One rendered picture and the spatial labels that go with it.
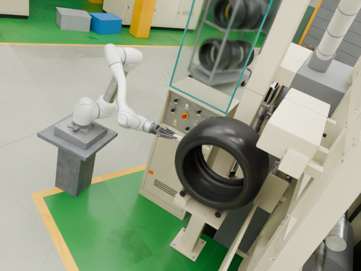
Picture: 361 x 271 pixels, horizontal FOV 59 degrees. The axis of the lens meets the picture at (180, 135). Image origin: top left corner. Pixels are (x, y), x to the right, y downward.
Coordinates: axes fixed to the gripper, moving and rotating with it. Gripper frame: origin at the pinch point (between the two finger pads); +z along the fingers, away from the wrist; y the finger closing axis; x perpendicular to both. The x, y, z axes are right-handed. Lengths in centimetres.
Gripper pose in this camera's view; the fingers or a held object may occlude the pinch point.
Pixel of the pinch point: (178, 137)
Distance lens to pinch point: 218.7
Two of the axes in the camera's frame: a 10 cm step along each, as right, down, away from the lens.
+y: 4.6, -3.8, 8.0
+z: 8.8, 3.3, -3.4
